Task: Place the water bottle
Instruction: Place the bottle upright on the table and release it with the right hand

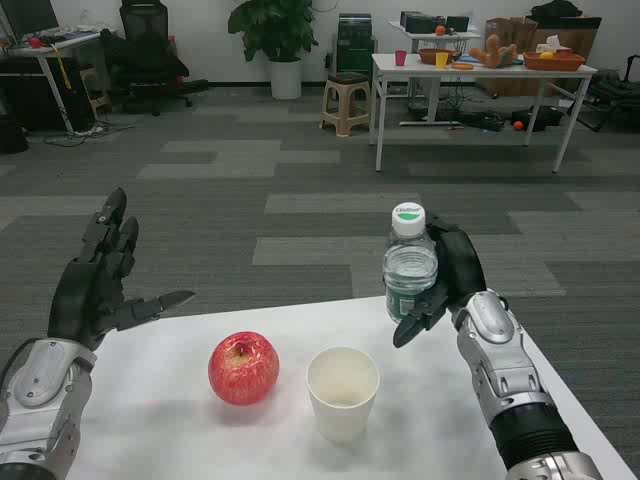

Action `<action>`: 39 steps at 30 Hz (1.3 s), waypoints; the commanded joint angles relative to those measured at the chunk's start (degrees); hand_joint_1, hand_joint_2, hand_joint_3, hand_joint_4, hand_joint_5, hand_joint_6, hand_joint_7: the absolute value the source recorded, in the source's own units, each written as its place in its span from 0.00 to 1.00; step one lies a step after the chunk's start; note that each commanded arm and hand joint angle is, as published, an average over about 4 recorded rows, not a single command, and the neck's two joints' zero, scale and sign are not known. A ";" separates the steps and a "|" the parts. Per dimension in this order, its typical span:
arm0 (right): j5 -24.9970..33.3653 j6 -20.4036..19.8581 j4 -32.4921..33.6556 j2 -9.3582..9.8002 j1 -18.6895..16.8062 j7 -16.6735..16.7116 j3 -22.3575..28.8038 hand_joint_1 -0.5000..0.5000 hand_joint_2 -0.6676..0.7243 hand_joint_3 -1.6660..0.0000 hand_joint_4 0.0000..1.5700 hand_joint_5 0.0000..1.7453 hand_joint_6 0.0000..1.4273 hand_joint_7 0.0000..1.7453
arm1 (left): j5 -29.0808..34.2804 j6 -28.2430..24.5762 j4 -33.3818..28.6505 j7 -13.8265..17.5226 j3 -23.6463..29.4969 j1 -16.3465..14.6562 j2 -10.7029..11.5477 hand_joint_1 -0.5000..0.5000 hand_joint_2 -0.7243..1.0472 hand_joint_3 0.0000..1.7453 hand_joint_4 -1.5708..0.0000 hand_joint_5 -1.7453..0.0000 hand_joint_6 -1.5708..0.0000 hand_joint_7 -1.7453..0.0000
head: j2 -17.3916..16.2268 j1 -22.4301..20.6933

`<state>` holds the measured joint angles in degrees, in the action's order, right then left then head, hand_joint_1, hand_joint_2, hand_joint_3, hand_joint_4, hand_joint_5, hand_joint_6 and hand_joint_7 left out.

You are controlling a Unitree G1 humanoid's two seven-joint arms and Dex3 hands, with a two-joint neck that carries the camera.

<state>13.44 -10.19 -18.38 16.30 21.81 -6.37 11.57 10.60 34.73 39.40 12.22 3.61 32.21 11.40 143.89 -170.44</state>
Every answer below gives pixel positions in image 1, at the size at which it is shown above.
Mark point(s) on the green leafy plant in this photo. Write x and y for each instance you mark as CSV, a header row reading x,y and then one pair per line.
x,y
275,27

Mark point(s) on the yellow lemon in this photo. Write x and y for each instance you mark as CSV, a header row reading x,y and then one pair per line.
x,y
546,55

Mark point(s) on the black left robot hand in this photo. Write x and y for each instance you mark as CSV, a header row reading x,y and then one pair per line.
x,y
80,295

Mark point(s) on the small black box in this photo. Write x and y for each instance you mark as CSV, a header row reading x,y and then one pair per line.
x,y
457,23

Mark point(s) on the white plant pot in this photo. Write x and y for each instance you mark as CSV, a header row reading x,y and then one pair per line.
x,y
286,80

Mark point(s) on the pink cup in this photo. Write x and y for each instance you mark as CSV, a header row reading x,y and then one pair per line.
x,y
400,58

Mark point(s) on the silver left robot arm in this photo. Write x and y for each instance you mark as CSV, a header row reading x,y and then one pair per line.
x,y
40,400

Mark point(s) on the large black box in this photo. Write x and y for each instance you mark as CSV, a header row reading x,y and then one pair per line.
x,y
417,23

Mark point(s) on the beige plastic stool dark seat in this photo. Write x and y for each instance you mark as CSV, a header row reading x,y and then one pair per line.
x,y
346,95

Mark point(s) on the black office chair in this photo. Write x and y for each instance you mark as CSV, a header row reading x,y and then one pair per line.
x,y
145,55

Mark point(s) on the black equipment rack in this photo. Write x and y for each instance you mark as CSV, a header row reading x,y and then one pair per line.
x,y
356,45

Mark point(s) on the small red object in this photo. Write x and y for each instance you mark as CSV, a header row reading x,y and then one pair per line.
x,y
34,43

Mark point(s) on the white standing desk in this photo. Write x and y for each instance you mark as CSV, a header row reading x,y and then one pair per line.
x,y
425,39

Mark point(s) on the brown cardboard box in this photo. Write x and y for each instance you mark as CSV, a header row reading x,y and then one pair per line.
x,y
580,37

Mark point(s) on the orange fruit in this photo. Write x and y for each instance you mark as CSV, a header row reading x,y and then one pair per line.
x,y
440,30

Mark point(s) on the white paper cup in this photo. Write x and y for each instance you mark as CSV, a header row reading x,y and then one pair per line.
x,y
342,400

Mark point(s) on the brown woven bowl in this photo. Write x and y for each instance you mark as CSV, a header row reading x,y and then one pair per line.
x,y
429,56

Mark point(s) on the orange woven basket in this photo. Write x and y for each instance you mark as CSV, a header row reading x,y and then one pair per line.
x,y
552,63

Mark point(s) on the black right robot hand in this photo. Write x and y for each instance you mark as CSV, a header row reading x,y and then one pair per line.
x,y
460,265

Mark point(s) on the white table with thin legs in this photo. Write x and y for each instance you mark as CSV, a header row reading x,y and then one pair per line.
x,y
480,71

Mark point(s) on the tissue box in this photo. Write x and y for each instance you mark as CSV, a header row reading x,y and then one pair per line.
x,y
554,46

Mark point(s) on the clear water bottle green label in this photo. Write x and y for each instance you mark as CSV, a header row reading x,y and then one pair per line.
x,y
410,265

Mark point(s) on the black computer monitor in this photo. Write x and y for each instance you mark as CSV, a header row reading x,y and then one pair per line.
x,y
30,17

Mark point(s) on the yellow cup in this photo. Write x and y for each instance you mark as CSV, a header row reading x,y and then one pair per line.
x,y
442,60

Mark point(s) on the red apple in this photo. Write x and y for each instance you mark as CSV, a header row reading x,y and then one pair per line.
x,y
243,370

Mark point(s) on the brown bread toys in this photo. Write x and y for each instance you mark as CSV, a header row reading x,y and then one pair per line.
x,y
495,50

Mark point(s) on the white floor power strip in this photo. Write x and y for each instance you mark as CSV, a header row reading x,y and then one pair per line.
x,y
90,130

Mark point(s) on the white office desk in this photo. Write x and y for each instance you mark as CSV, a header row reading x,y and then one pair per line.
x,y
45,52

